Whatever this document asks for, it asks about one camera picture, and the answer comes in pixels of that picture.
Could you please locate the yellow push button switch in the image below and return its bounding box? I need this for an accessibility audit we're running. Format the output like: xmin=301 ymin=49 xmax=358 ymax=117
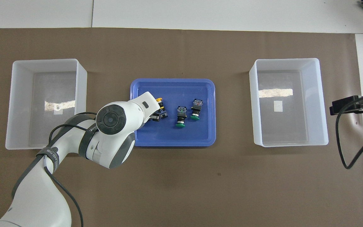
xmin=155 ymin=97 xmax=169 ymax=119

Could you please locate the green push button switch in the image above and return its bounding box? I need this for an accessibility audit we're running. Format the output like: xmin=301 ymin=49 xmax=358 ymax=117
xmin=190 ymin=98 xmax=204 ymax=121
xmin=175 ymin=106 xmax=187 ymax=128

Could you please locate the blue plastic tray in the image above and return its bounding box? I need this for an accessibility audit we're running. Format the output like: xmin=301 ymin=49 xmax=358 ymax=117
xmin=129 ymin=79 xmax=216 ymax=147

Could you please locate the translucent white plastic box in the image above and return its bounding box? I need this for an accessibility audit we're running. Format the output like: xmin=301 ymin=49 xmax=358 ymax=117
xmin=5 ymin=59 xmax=88 ymax=150
xmin=249 ymin=58 xmax=329 ymax=148

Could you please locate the brown paper table mat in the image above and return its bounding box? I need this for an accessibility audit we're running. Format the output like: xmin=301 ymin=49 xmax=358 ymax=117
xmin=0 ymin=28 xmax=363 ymax=227

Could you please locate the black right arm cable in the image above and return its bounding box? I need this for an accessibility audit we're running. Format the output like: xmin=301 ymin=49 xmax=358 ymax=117
xmin=335 ymin=96 xmax=363 ymax=170

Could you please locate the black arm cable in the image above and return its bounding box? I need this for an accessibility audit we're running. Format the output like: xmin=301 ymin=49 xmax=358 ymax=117
xmin=43 ymin=112 xmax=97 ymax=227
xmin=335 ymin=96 xmax=363 ymax=170

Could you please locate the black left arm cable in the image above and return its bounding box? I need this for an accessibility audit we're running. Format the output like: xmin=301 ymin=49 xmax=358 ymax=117
xmin=43 ymin=112 xmax=97 ymax=227

